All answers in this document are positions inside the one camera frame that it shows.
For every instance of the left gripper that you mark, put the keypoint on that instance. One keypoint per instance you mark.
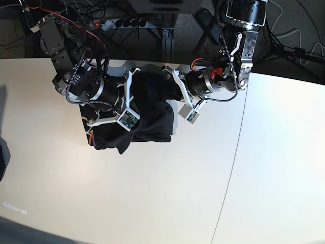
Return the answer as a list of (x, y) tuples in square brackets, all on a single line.
[(175, 74)]

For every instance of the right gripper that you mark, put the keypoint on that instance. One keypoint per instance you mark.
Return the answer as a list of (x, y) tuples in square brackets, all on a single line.
[(124, 100)]

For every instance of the black T-shirt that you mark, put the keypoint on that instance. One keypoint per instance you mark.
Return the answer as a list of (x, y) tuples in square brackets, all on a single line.
[(151, 92)]

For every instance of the grey power strip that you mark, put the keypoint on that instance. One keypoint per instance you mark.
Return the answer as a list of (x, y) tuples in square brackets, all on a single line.
[(124, 23)]

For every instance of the black tripod stand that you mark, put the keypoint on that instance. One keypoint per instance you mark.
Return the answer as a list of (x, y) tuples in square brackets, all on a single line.
[(293, 55)]

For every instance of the dark object at left edge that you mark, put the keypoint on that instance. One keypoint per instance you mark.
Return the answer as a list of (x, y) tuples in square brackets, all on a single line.
[(5, 157)]

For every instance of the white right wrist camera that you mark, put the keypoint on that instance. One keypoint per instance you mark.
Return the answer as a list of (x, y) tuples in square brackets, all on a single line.
[(127, 118)]

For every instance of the aluminium frame post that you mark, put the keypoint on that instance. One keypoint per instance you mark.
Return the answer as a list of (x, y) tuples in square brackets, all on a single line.
[(164, 31)]

